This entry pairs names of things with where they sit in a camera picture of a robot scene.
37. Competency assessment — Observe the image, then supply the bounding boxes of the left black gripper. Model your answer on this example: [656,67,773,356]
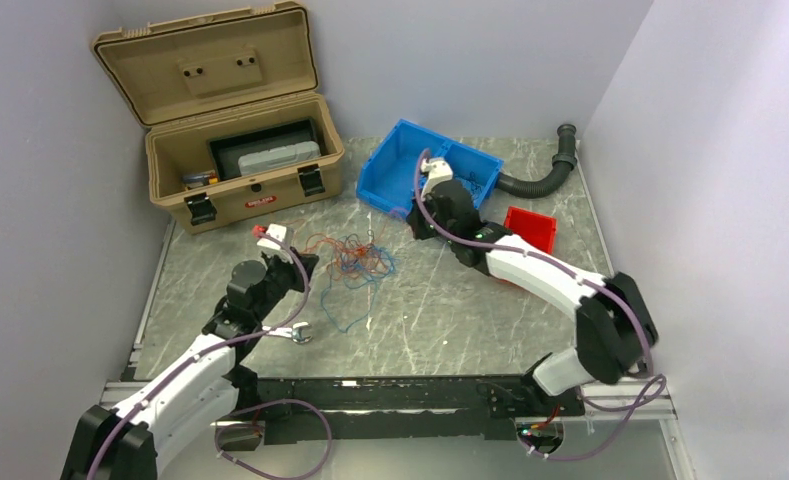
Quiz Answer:
[254,246,318,322]

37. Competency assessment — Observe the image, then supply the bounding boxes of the black wire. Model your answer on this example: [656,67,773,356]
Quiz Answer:
[453,172,488,203]

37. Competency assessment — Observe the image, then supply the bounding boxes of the orange wire bundle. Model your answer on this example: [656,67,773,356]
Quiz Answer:
[287,211,402,283]

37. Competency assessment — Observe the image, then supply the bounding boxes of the blue wire bundle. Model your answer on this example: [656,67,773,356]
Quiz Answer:
[317,205,409,334]

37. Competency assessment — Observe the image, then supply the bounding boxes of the red plastic bin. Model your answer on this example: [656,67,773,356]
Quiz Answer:
[503,206,558,254]

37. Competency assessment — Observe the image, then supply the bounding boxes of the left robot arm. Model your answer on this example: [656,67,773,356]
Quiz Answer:
[61,252,319,479]

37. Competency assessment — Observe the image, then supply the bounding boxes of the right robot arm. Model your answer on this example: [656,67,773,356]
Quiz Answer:
[408,180,659,415]

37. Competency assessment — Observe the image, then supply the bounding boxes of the silver open-end wrench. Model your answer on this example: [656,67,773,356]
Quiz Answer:
[262,322,313,345]

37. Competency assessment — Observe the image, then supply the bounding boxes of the blue double plastic bin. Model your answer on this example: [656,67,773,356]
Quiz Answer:
[356,119,503,218]

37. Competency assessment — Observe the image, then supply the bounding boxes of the grey case in toolbox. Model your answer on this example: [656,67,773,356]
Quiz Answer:
[238,141,321,176]

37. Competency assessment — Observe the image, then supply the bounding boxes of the yellow black tool in toolbox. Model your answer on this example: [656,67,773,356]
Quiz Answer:
[181,170,219,189]

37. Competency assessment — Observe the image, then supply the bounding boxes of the black tray in toolbox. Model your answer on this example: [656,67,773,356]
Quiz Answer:
[207,117,321,181]

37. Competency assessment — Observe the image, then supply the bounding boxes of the tan plastic toolbox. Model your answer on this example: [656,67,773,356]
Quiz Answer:
[92,1,345,234]

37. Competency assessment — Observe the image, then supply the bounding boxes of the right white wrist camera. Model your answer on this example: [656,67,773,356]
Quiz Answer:
[420,157,454,197]

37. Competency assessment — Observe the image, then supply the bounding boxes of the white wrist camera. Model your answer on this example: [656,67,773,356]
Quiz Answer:
[252,224,294,251]
[420,157,454,197]

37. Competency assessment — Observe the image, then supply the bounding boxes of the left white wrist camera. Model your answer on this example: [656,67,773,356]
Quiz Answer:
[252,224,294,251]

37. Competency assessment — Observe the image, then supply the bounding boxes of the black corrugated hose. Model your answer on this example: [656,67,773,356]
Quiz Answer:
[494,123,579,200]

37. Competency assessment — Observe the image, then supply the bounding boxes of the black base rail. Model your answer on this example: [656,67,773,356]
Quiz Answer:
[237,374,585,445]

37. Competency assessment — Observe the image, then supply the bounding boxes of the aluminium frame rail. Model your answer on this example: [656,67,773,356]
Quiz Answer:
[93,374,678,432]

